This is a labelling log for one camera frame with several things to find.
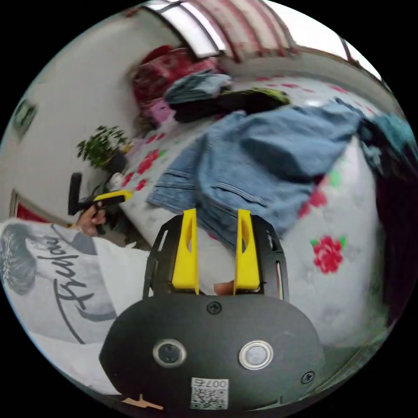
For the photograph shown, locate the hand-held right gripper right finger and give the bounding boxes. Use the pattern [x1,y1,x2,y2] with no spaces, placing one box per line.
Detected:
[233,209,260,295]

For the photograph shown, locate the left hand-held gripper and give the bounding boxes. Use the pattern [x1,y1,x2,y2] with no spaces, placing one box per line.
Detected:
[78,190,134,236]

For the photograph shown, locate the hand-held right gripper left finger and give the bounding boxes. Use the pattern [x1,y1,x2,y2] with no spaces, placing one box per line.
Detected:
[172,209,200,295]

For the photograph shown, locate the blue jeans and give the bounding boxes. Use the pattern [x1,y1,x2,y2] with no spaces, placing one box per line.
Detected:
[146,97,367,253]

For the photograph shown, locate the person's left hand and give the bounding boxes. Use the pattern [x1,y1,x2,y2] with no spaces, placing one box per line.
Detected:
[76,208,108,236]

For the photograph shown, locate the green potted plant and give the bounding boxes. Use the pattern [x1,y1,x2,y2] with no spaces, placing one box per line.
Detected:
[76,125,135,178]

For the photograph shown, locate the bed with floral sheet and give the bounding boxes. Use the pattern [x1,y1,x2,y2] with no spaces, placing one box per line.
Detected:
[123,56,403,352]

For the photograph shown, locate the red folded quilt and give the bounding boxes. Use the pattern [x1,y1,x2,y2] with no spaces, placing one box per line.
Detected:
[131,45,223,110]

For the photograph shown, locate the person's body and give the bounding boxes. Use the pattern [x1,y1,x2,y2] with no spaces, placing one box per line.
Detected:
[0,216,155,396]

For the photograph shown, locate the pile of clothes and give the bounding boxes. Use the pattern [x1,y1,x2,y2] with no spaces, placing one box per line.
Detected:
[163,69,292,124]

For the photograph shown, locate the heap of dark clothes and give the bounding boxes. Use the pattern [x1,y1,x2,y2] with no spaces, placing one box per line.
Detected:
[357,109,415,329]

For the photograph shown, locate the window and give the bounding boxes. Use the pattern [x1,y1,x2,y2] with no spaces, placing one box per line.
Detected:
[140,1,230,60]

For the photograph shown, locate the red patterned curtain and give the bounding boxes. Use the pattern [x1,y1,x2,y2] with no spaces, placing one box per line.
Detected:
[189,0,303,63]

